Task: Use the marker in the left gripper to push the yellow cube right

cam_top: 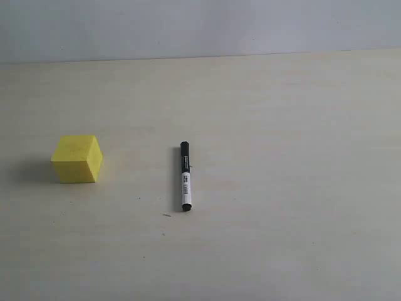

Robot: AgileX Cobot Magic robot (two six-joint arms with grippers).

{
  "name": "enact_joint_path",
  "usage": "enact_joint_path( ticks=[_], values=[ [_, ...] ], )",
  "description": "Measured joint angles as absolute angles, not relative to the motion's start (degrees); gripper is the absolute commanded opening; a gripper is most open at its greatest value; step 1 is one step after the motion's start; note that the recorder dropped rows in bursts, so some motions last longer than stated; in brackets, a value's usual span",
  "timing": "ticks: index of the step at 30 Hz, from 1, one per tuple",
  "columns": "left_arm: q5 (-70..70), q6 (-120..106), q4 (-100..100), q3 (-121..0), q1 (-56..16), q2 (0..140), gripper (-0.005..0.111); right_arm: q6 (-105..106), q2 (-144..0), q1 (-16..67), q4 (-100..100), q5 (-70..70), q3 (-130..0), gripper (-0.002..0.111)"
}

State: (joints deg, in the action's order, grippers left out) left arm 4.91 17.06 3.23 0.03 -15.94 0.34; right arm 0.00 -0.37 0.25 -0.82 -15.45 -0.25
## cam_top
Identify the black white whiteboard marker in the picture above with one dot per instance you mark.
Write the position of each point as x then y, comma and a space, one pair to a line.
186, 198

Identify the yellow foam cube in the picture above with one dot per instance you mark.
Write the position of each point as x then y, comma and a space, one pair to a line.
77, 159

